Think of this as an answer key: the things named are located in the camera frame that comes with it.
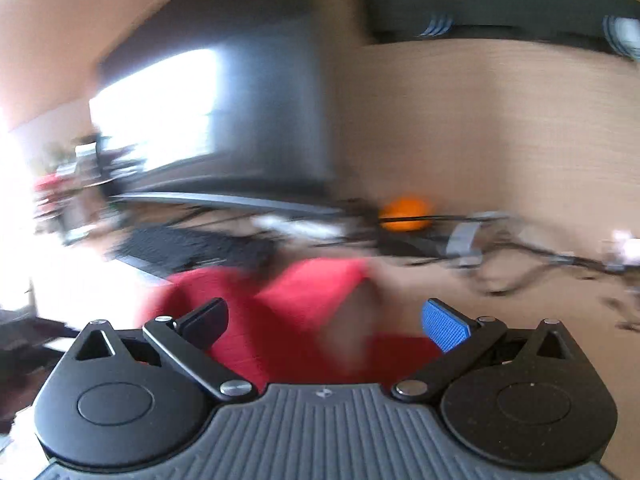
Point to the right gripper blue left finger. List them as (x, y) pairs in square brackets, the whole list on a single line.
[(184, 343)]

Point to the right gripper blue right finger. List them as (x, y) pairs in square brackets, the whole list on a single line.
[(461, 340)]

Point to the red fleece hooded garment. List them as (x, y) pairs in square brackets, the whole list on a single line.
[(318, 322)]

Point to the black keyboard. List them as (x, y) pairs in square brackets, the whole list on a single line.
[(164, 250)]

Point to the orange pumpkin figurine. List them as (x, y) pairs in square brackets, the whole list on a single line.
[(406, 214)]

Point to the potted red flower plant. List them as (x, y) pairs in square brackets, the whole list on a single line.
[(57, 185)]

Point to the dark computer monitor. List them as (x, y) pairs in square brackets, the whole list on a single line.
[(242, 123)]

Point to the black wall socket strip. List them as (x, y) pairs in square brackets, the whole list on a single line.
[(608, 26)]

